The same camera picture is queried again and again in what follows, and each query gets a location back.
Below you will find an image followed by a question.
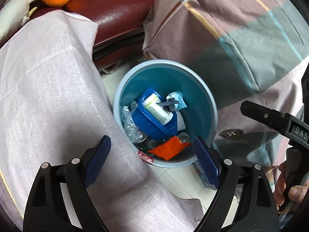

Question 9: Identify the blue plastic basket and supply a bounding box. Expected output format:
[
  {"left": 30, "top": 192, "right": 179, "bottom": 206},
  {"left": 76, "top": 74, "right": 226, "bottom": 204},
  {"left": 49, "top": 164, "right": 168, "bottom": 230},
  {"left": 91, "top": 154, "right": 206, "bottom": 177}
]
[{"left": 132, "top": 87, "right": 177, "bottom": 140}]

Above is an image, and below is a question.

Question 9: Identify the clear plastic wrapper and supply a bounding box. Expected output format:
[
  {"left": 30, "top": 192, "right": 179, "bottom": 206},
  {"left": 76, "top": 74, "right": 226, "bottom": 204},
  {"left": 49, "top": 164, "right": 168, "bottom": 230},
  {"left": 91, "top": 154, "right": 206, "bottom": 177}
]
[{"left": 121, "top": 106, "right": 143, "bottom": 143}]

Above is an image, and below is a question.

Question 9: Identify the pink grey tablecloth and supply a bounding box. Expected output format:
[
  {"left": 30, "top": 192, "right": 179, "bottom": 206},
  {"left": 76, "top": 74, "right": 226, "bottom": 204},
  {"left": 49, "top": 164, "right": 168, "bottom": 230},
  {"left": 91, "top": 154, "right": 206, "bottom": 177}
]
[{"left": 1, "top": 10, "right": 203, "bottom": 231}]

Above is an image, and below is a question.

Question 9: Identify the light blue trash bin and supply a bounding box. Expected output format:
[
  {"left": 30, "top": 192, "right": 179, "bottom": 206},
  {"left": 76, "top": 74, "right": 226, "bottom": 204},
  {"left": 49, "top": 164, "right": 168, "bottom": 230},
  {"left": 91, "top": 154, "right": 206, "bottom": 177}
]
[{"left": 113, "top": 59, "right": 218, "bottom": 168}]

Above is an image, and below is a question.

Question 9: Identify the light blue snack wrapper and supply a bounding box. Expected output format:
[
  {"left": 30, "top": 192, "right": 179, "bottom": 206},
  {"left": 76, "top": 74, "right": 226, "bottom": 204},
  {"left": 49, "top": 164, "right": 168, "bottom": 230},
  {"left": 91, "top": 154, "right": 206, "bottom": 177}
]
[{"left": 157, "top": 92, "right": 187, "bottom": 112}]

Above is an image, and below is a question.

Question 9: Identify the plaid pink teal blanket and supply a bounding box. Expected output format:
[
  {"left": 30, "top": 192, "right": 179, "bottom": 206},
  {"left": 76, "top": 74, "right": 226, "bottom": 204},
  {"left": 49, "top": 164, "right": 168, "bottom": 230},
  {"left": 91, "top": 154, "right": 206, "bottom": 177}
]
[{"left": 143, "top": 0, "right": 308, "bottom": 202}]

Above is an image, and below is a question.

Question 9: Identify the white duck plush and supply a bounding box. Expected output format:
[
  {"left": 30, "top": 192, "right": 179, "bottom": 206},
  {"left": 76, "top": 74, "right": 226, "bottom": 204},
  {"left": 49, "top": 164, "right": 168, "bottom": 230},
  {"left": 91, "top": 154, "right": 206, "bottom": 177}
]
[{"left": 1, "top": 0, "right": 37, "bottom": 46}]

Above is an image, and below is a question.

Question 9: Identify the person right hand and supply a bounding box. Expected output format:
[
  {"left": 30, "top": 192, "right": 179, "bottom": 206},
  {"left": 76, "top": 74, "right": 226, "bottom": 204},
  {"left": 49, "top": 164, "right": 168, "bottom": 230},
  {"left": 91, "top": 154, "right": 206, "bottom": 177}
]
[{"left": 273, "top": 161, "right": 308, "bottom": 211}]

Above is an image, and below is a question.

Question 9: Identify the dark red leather sofa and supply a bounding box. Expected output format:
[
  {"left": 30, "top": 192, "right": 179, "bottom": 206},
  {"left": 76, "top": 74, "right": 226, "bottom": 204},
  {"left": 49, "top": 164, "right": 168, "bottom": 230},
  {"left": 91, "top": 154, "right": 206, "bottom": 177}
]
[{"left": 19, "top": 0, "right": 162, "bottom": 72}]

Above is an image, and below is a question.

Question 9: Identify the orange red snack wrapper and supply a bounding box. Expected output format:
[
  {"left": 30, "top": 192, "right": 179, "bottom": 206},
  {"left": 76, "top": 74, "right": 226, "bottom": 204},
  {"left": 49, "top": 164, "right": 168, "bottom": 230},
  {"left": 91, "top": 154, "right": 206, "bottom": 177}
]
[{"left": 148, "top": 136, "right": 191, "bottom": 160}]

